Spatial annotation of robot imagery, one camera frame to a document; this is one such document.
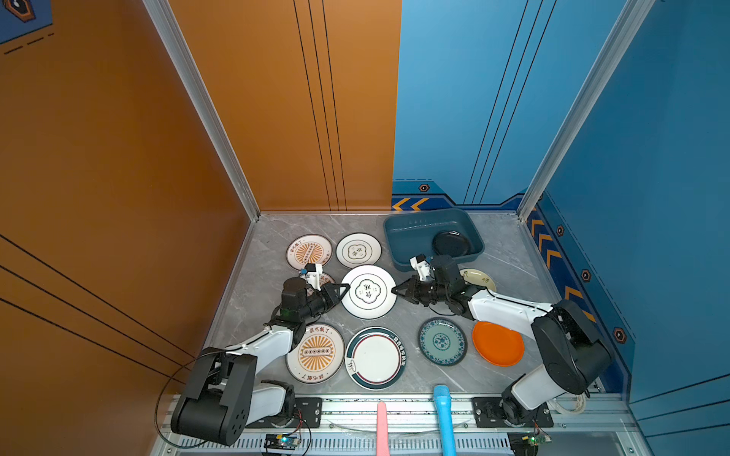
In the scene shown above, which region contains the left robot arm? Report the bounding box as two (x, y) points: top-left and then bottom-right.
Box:
(170, 277), (350, 446)

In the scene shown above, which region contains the pink handle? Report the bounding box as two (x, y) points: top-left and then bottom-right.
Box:
(376, 402), (391, 456)

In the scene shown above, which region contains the white flower plate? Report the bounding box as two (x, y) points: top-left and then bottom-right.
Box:
(336, 233), (382, 268)
(341, 265), (397, 319)

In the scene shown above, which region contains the teal patterned plate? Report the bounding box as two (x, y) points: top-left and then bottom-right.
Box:
(417, 317), (468, 367)

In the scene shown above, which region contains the blue handle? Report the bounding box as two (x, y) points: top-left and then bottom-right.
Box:
(433, 385), (457, 456)

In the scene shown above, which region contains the cream yellow plate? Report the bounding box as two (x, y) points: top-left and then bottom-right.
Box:
(460, 268), (497, 293)

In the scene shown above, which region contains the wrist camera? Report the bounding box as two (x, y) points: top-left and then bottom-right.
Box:
(303, 263), (323, 291)
(410, 255), (432, 282)

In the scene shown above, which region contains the black plate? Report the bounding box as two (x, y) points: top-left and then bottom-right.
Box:
(432, 230), (471, 258)

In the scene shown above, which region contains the teal plastic bin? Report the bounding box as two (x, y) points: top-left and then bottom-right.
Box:
(384, 208), (484, 272)

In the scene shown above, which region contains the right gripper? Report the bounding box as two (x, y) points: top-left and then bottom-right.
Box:
(390, 276), (450, 308)

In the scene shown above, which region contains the white plate green red rim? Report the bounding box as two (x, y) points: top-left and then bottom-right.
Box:
(344, 326), (408, 391)

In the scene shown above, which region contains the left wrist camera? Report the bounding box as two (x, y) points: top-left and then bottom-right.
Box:
(303, 263), (323, 291)

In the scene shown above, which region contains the large orange sunburst plate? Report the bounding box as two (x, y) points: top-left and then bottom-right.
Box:
(286, 323), (345, 384)

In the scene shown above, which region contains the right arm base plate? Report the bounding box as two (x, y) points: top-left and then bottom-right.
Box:
(471, 396), (554, 429)

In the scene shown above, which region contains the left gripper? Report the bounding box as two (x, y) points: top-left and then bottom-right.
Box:
(298, 283), (350, 325)

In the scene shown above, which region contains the right circuit board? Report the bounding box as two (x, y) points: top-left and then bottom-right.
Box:
(508, 433), (552, 456)

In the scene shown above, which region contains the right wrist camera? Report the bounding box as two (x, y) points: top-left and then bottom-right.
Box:
(410, 255), (432, 282)

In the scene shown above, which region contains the circuit board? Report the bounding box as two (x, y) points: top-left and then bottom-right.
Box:
(262, 434), (304, 455)
(508, 433), (552, 456)

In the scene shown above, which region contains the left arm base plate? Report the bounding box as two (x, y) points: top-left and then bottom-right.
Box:
(245, 396), (323, 429)

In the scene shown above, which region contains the left circuit board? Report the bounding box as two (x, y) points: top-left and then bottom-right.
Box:
(262, 434), (304, 455)

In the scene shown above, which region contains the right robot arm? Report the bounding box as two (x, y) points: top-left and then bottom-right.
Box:
(392, 255), (615, 427)

